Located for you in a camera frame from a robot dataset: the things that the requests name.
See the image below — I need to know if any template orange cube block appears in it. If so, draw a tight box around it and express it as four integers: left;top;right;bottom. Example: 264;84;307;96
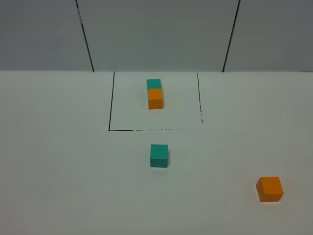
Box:
147;89;164;110

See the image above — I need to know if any template teal cube block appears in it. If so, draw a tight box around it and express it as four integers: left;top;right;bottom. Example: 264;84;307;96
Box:
146;79;162;90

